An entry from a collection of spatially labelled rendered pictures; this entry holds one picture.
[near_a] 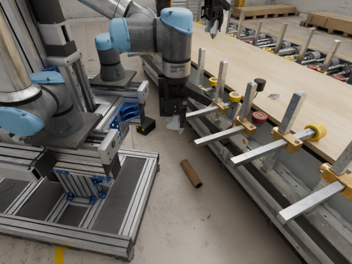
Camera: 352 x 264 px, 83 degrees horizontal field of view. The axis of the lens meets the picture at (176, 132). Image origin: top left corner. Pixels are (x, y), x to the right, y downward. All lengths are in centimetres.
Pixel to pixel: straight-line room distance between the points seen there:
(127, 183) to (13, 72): 123
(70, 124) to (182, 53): 55
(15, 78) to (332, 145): 126
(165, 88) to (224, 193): 147
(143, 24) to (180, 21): 9
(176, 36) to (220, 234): 148
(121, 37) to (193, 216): 149
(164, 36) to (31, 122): 45
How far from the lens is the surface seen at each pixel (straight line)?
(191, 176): 187
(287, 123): 98
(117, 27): 52
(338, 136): 128
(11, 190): 206
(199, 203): 181
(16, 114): 70
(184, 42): 50
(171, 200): 181
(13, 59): 68
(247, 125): 118
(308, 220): 112
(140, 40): 51
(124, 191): 166
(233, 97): 135
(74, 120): 88
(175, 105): 57
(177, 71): 51
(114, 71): 124
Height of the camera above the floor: 156
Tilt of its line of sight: 40 degrees down
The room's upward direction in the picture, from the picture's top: straight up
